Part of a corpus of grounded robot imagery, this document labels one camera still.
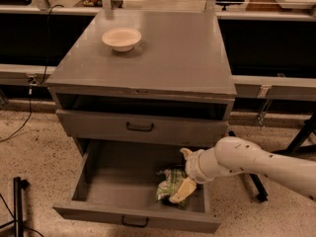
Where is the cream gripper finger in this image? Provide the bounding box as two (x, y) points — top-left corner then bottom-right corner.
(180, 148), (193, 160)
(169, 178), (197, 203)

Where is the green jalapeno chip bag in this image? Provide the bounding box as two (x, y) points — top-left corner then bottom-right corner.
(155, 166), (187, 209)

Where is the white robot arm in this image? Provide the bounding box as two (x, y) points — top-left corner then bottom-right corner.
(169, 136), (316, 203)

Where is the open grey bottom drawer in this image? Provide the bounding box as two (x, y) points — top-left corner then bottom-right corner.
(53, 140), (220, 233)

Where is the grey drawer cabinet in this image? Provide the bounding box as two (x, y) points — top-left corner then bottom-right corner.
(47, 10), (236, 156)

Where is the closed grey middle drawer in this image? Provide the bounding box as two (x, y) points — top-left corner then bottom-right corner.
(56, 110), (228, 147)

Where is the black stand base right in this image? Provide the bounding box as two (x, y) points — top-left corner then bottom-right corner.
(222, 115), (316, 201)

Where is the white bowl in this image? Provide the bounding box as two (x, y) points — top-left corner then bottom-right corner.
(102, 28), (141, 52)

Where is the black stand leg left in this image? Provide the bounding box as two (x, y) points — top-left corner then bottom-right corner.
(0, 177), (27, 237)

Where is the black drawer handle middle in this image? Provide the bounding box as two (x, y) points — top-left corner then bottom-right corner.
(125, 122), (154, 132)

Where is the black drawer handle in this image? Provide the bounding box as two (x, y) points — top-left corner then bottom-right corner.
(125, 122), (154, 132)
(121, 215), (149, 228)

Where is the black drawer handle bottom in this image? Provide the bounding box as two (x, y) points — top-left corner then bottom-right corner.
(121, 215), (149, 228)

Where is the grey barrier rail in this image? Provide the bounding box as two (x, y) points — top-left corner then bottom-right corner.
(0, 10), (316, 101)

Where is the black power cable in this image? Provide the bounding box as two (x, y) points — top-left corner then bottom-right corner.
(0, 4), (65, 143)

